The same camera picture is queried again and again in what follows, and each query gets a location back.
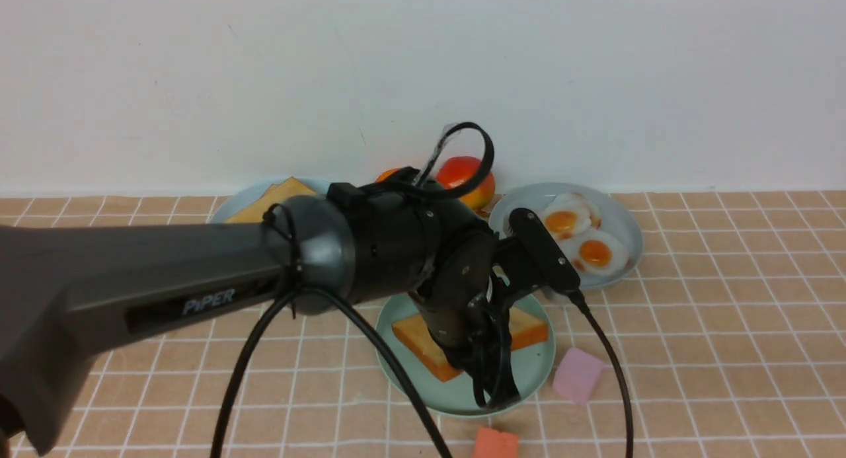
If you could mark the fried egg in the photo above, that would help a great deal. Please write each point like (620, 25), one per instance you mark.
(570, 215)
(596, 252)

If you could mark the toast slice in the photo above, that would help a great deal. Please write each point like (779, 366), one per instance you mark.
(526, 330)
(255, 210)

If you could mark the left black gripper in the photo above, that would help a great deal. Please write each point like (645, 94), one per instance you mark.
(472, 327)

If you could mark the orange fruit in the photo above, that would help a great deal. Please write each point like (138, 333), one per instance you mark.
(386, 174)

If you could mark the teal centre plate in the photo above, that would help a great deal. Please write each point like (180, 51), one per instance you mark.
(531, 366)

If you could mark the upper fried egg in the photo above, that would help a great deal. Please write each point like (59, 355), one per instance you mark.
(570, 215)

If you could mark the lower fried egg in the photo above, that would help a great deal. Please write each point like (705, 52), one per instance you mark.
(596, 252)

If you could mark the light blue bread plate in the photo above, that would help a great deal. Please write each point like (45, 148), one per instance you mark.
(246, 197)

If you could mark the pink cube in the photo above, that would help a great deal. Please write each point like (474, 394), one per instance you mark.
(577, 376)

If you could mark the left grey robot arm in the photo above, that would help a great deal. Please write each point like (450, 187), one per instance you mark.
(70, 295)

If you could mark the orange-red cube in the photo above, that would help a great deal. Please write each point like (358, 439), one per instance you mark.
(491, 443)

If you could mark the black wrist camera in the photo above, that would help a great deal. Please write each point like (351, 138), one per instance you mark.
(558, 274)

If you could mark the grey egg plate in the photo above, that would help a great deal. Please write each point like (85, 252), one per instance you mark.
(616, 221)

